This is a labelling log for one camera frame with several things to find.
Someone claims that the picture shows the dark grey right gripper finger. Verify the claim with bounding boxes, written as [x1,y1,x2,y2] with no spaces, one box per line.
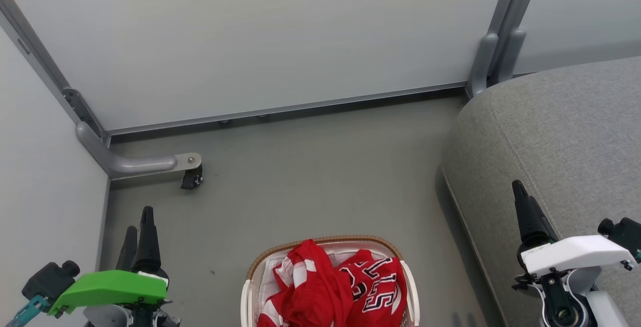
[511,180,559,247]

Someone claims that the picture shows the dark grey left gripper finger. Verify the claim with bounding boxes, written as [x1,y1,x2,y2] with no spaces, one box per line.
[131,206,169,287]
[116,225,138,271]

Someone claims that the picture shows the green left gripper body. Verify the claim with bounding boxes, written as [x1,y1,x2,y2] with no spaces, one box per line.
[49,269,181,327]

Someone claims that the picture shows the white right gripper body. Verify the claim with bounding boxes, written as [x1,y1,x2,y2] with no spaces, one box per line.
[513,235,637,327]

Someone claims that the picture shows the red jersey with black letters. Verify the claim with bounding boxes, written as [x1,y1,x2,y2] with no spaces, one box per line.
[337,249,409,327]

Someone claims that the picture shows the red shorts with white stripes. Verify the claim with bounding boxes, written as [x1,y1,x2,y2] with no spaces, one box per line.
[256,239,354,327]

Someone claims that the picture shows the grey fabric sofa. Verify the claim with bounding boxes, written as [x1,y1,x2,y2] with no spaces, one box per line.
[442,56,641,327]

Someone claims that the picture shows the black caster wheel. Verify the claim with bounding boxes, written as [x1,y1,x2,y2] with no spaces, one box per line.
[180,164,204,190]

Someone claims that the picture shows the grey metal partition foot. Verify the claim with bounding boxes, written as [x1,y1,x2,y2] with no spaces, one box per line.
[76,121,202,180]

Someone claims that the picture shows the white woven-rim laundry basket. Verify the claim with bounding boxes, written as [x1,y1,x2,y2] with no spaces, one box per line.
[240,235,420,327]

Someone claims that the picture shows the teal cable connector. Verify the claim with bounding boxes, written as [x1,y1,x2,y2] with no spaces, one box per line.
[5,294,51,327]

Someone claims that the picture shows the grey partition corner post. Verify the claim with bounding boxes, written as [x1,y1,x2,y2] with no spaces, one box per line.
[0,0,111,147]

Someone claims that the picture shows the grey partition bottom rail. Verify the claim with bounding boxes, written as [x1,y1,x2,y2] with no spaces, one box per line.
[108,83,469,136]

